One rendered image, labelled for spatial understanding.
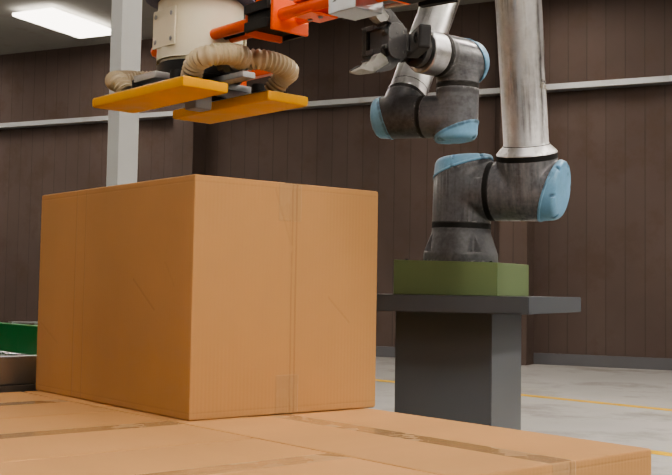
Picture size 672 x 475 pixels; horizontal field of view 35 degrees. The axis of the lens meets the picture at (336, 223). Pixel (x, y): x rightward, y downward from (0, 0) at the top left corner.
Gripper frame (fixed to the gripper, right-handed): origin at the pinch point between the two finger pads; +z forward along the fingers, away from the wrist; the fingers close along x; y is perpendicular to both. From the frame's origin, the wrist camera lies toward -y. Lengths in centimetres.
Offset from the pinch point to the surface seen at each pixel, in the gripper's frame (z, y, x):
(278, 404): 19, -4, -69
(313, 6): 18.7, -11.6, -0.9
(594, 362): -789, 524, -118
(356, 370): 2, -4, -63
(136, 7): -145, 345, 100
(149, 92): 30.8, 21.8, -12.8
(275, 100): 9.8, 10.7, -13.0
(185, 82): 30.2, 10.3, -12.5
